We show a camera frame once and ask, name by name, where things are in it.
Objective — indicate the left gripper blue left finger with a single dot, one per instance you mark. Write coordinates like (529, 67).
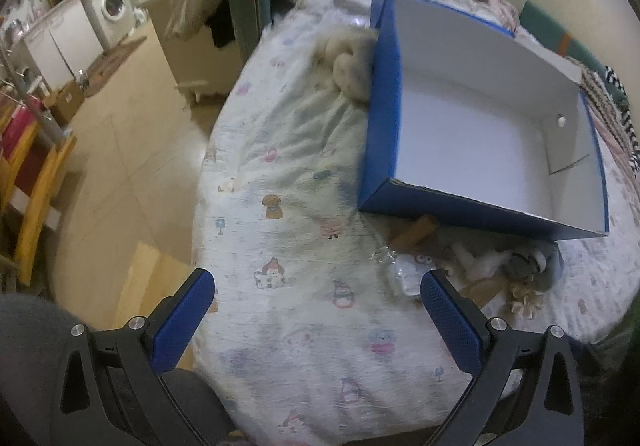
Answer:
(174, 321)

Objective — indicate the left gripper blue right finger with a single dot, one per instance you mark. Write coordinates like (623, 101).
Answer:
(445, 307)

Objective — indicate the light blue plush toy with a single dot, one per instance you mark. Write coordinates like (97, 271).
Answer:
(538, 264)

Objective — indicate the beige lace scrunchie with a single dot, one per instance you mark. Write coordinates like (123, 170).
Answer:
(523, 302)

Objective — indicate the clear packaged cartoon item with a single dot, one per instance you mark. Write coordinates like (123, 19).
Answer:
(404, 271)

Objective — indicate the brown cardboard tube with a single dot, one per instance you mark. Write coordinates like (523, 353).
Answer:
(407, 241)

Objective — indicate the white cartoon print bedsheet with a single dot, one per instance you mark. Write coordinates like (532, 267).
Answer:
(307, 343)

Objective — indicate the blue white cardboard box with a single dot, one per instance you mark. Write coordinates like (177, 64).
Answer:
(470, 126)

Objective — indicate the yellow wooden chair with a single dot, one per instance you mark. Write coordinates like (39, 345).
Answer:
(20, 132)

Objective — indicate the small cardboard box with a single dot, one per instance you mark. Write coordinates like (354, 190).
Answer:
(64, 103)

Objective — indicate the black white striped cloth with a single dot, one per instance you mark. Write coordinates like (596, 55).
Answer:
(616, 120)

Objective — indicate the brown floor mat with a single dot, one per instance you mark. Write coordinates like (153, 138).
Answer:
(101, 71)

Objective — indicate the cream fluffy plush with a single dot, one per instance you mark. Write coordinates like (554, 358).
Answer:
(344, 55)

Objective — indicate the white kitchen cabinet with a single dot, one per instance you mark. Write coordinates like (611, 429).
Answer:
(61, 46)

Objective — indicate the green headboard cushion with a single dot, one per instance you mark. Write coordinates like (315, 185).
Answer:
(555, 37)

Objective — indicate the white washing machine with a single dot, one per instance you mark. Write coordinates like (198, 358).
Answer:
(111, 20)

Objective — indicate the cream bed frame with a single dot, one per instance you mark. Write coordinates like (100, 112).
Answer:
(198, 66)

